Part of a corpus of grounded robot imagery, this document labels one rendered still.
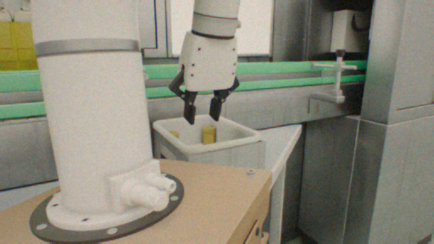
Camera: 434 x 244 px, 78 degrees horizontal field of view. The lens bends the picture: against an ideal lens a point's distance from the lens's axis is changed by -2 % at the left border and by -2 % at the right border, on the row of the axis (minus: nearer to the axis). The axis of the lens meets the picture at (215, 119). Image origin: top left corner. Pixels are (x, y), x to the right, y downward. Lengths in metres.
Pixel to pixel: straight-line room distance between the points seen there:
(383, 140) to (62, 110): 1.05
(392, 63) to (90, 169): 1.01
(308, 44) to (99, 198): 1.15
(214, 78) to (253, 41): 0.60
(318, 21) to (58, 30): 1.19
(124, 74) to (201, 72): 0.23
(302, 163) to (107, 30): 1.26
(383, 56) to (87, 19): 1.01
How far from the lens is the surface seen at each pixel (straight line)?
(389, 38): 1.13
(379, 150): 1.17
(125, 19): 0.27
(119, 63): 0.26
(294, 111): 0.99
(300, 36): 1.28
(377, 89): 1.14
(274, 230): 1.14
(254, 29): 1.08
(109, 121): 0.26
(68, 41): 0.26
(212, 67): 0.48
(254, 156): 0.55
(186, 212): 0.28
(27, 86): 0.61
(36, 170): 0.63
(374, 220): 1.29
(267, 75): 0.91
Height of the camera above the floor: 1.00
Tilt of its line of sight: 14 degrees down
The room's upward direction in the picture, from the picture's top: straight up
